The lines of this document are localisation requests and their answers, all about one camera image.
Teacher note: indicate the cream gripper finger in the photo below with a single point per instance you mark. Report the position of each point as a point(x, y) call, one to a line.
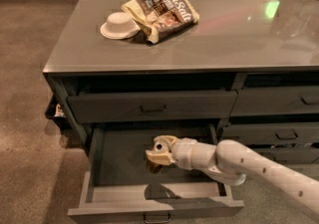
point(161, 158)
point(164, 142)

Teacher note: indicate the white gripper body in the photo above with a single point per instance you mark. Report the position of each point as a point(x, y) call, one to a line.
point(182, 152)

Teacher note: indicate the orange soda can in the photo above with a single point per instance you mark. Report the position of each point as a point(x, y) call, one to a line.
point(154, 168)

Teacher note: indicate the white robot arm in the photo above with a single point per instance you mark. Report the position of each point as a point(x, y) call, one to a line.
point(231, 162)

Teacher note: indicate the top left drawer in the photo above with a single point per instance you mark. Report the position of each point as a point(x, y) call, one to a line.
point(151, 106)

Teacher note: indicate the open middle left drawer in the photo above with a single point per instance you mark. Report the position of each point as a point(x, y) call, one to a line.
point(119, 188)

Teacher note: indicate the middle right drawer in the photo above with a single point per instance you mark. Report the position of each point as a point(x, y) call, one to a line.
point(273, 133)

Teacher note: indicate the grey drawer cabinet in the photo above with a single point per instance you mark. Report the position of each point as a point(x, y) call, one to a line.
point(236, 45)

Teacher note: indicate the bottom right drawer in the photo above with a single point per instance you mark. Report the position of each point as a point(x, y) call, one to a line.
point(290, 155)

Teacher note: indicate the top right drawer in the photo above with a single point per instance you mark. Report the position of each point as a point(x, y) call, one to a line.
point(278, 100)

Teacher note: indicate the black bin beside cabinet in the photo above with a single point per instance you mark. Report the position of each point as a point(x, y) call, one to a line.
point(51, 114)

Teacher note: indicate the white upturned bowl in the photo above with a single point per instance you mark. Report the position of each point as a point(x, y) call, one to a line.
point(119, 26)

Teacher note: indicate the sea salt chip bag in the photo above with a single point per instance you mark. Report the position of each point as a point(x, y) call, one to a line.
point(159, 19)

